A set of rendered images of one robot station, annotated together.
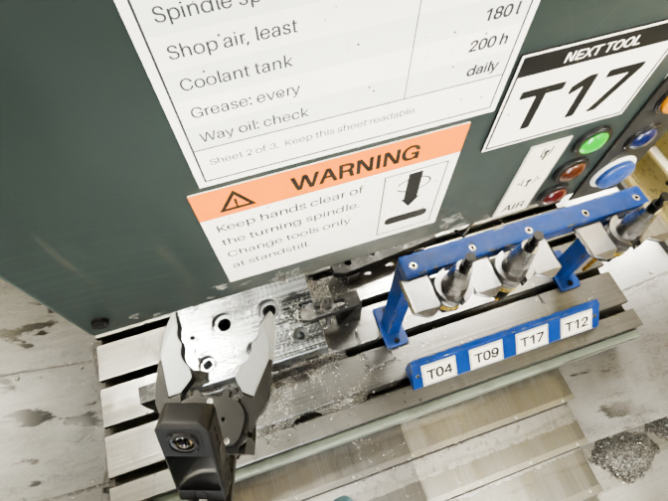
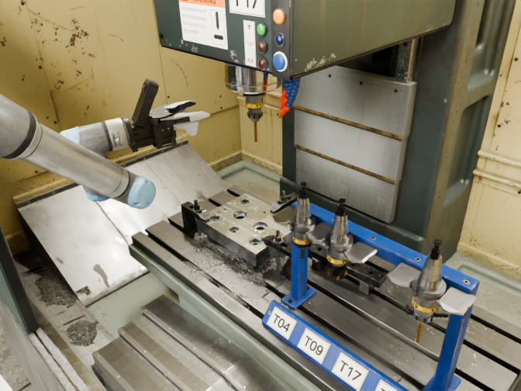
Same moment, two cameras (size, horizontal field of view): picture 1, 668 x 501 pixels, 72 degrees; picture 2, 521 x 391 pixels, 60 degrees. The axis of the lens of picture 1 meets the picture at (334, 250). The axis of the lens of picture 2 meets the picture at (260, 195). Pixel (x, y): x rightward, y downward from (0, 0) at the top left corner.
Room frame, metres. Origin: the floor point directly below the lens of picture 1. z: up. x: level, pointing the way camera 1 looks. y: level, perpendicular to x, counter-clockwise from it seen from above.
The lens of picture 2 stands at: (-0.20, -0.98, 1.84)
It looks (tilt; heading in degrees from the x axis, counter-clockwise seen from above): 31 degrees down; 64
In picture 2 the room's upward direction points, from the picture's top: 2 degrees counter-clockwise
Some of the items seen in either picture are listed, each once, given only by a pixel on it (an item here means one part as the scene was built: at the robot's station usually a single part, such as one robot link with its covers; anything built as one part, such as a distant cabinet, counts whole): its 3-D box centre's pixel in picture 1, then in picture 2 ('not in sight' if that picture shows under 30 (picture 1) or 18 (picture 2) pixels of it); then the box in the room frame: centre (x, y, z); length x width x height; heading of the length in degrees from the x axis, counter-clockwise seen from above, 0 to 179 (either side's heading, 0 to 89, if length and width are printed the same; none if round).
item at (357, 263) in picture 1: (382, 254); (343, 268); (0.50, -0.12, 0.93); 0.26 x 0.05 x 0.06; 113
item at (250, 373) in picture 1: (263, 357); (192, 124); (0.13, 0.08, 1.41); 0.09 x 0.03 x 0.06; 155
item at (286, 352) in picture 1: (248, 319); (250, 226); (0.33, 0.19, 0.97); 0.29 x 0.23 x 0.05; 108
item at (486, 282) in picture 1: (482, 277); (320, 233); (0.31, -0.25, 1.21); 0.07 x 0.05 x 0.01; 18
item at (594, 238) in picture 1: (596, 242); (403, 275); (0.38, -0.46, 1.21); 0.07 x 0.05 x 0.01; 18
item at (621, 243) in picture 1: (624, 233); (428, 288); (0.39, -0.51, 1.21); 0.06 x 0.06 x 0.03
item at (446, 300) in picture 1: (452, 286); (302, 224); (0.29, -0.20, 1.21); 0.06 x 0.06 x 0.03
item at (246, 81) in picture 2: not in sight; (253, 62); (0.33, 0.12, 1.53); 0.16 x 0.16 x 0.12
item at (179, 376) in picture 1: (180, 358); (181, 113); (0.13, 0.17, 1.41); 0.09 x 0.03 x 0.06; 24
